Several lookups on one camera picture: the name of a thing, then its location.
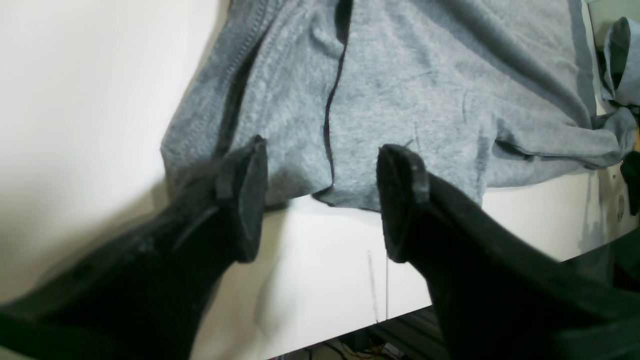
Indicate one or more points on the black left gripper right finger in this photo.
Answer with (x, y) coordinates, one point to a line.
(495, 296)

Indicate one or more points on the grey t-shirt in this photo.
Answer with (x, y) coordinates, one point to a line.
(489, 93)

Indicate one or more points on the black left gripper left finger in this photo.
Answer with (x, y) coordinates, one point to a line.
(142, 294)

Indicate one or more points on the grey shirt pile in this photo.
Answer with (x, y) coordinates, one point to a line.
(621, 75)

